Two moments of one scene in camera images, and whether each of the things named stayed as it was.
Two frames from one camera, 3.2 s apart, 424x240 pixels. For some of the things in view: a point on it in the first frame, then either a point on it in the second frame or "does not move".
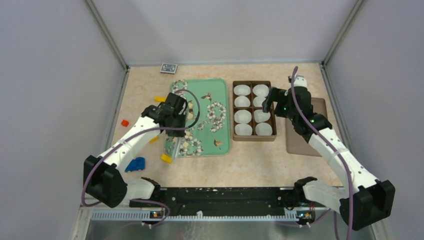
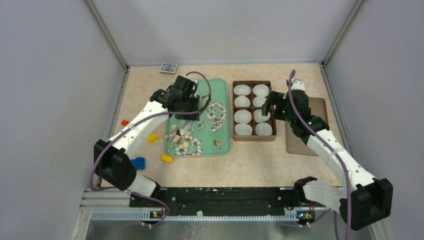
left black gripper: x=178 y=133 → x=195 y=100
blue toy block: x=138 y=164 does not move
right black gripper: x=278 y=95 does not move
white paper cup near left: x=243 y=129 does not move
